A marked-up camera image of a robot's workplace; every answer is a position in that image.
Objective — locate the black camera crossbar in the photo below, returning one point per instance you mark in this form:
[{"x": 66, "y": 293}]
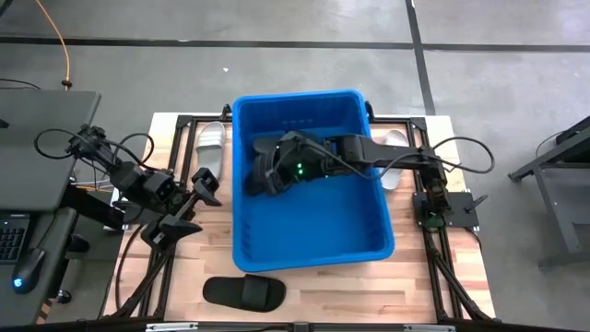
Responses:
[{"x": 69, "y": 328}]

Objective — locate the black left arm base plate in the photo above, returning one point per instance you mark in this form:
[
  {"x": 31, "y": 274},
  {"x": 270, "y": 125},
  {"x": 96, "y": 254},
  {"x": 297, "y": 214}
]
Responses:
[{"x": 133, "y": 216}]

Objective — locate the black computer mouse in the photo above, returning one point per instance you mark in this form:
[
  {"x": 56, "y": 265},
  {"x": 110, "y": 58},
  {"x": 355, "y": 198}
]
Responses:
[{"x": 27, "y": 272}]

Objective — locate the grey slide sandal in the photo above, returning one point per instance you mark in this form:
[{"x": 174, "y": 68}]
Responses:
[
  {"x": 212, "y": 147},
  {"x": 392, "y": 180}
]

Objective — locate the black caster wheel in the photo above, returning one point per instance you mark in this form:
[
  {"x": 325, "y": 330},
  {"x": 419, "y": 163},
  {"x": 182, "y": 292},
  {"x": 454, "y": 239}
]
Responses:
[{"x": 63, "y": 296}]

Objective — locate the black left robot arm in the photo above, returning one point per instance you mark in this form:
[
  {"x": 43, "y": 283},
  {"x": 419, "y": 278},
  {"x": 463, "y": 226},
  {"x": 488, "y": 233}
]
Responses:
[{"x": 129, "y": 177}]

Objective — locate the dark keyboard desk surface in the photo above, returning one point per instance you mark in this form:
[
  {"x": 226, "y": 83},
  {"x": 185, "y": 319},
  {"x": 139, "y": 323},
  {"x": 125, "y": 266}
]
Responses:
[{"x": 55, "y": 240}]

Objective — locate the grey side desk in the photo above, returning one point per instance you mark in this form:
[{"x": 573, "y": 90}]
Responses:
[{"x": 46, "y": 184}]

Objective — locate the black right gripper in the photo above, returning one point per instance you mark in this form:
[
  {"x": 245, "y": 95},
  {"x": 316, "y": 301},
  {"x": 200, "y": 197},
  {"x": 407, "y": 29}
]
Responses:
[{"x": 304, "y": 157}]

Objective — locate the black side table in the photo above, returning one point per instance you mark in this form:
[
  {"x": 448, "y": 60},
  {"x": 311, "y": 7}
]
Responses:
[{"x": 567, "y": 193}]

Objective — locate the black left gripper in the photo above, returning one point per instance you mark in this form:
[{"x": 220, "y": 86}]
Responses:
[{"x": 186, "y": 205}]

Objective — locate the black keyboard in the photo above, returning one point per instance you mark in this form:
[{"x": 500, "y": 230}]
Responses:
[{"x": 11, "y": 240}]

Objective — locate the black aluminium table frame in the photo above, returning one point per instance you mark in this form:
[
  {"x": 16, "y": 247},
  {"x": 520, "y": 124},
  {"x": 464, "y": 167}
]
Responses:
[{"x": 183, "y": 122}]

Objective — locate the white card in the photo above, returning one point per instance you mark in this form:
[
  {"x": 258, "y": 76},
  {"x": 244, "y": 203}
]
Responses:
[{"x": 116, "y": 196}]

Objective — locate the blue plastic bin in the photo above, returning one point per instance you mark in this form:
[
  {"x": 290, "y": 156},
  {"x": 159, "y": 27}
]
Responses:
[{"x": 322, "y": 221}]

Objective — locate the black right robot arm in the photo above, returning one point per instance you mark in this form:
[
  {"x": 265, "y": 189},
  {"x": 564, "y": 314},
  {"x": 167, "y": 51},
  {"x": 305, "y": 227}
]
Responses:
[{"x": 369, "y": 150}]

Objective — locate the silver metal bracket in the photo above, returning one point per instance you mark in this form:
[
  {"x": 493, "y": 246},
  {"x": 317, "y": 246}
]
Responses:
[
  {"x": 170, "y": 327},
  {"x": 428, "y": 328}
]

